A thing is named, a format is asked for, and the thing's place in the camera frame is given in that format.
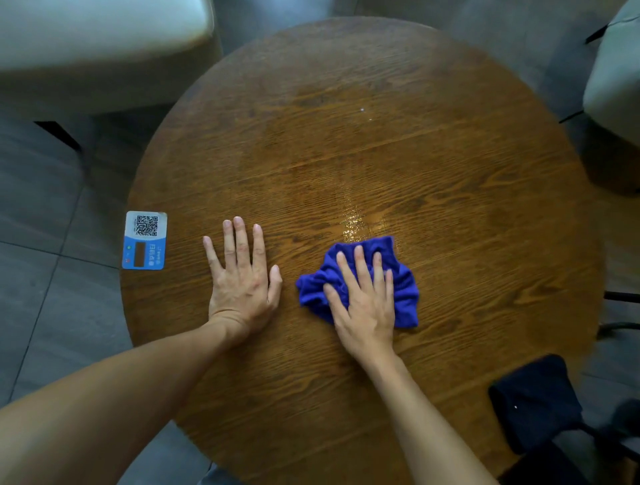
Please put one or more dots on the person's left forearm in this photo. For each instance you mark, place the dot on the person's left forearm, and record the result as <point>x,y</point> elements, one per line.
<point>110,399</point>

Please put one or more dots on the person's left little finger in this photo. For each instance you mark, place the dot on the person's left little finger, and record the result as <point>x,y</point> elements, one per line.
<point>212,257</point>

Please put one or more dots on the blue and white code sticker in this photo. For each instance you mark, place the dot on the blue and white code sticker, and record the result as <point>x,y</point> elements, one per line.
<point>144,240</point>

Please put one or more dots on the blue cleaning cloth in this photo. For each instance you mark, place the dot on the blue cleaning cloth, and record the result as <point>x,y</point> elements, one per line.
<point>400,295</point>

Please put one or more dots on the person's right forearm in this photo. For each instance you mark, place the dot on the person's right forearm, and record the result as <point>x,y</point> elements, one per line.
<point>425,424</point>

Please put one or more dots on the round wooden table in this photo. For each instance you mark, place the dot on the round wooden table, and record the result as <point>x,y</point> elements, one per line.
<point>360,200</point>

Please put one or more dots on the person's right middle finger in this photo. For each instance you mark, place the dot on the person's right middle finger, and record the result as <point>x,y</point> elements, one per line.
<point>363,267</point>

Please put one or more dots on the person's right little finger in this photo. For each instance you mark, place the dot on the person's right little finger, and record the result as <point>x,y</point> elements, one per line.
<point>389,285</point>

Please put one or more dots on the person's right hand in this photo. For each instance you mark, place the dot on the person's right hand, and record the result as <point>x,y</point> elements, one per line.
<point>366,315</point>

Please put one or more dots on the white cushioned chair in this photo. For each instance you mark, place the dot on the white cushioned chair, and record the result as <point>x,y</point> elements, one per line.
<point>100,45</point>

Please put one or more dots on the person's left middle finger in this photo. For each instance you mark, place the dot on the person's left middle finger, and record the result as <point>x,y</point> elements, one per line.
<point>241,242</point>

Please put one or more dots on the person's right thumb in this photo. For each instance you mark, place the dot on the person's right thumb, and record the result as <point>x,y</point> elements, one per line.
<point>335,302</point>

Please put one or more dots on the person's left thumb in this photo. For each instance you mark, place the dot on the person's left thumb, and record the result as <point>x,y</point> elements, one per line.
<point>274,285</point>

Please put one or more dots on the grey cushioned chair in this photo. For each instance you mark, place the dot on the grey cushioned chair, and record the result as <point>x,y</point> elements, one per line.
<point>612,75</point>

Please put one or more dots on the dark blue chair seat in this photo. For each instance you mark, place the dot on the dark blue chair seat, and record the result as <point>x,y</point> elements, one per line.
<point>535,399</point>

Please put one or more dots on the person's left hand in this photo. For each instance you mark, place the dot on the person's left hand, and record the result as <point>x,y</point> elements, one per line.
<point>241,296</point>

